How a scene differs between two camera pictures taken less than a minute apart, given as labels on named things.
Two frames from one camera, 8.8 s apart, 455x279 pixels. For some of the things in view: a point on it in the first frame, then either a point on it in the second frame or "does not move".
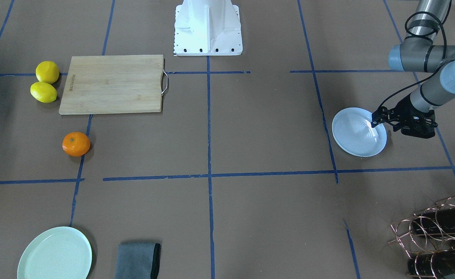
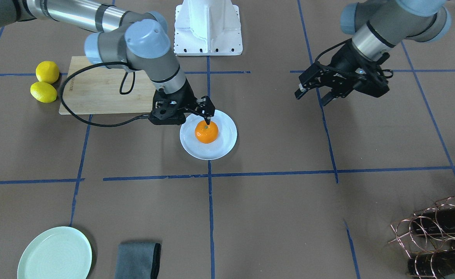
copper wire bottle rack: [440, 240] does not move
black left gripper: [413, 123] → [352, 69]
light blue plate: [352, 131] → [224, 143]
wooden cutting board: [113, 84] does not move
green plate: [59, 252] does not move
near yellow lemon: [43, 92] does not move
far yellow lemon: [47, 71] does not move
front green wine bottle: [438, 265] does not move
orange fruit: [76, 144] → [206, 133]
